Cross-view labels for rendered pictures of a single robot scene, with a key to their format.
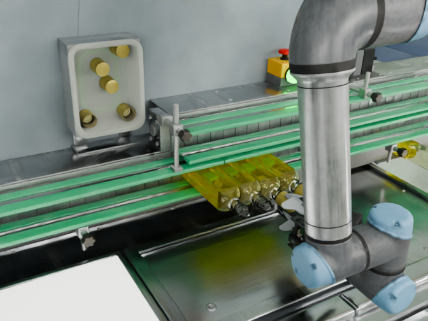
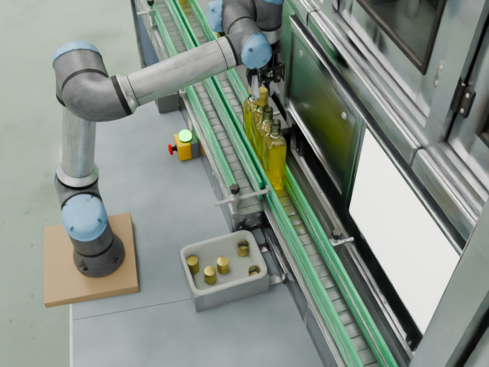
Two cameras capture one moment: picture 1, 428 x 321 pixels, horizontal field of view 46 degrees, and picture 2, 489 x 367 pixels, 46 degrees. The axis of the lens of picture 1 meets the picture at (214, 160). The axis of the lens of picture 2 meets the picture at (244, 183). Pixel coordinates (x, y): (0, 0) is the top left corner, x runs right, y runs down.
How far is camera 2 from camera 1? 0.66 m
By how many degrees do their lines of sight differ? 17
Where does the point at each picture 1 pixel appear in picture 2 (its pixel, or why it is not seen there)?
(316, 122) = (154, 84)
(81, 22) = (180, 298)
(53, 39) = (198, 314)
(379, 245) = (230, 15)
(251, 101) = (209, 157)
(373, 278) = (260, 9)
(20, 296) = (391, 266)
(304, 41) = (107, 108)
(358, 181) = not seen: hidden behind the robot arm
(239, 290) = (330, 102)
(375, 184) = not seen: hidden behind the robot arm
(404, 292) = not seen: outside the picture
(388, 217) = (212, 18)
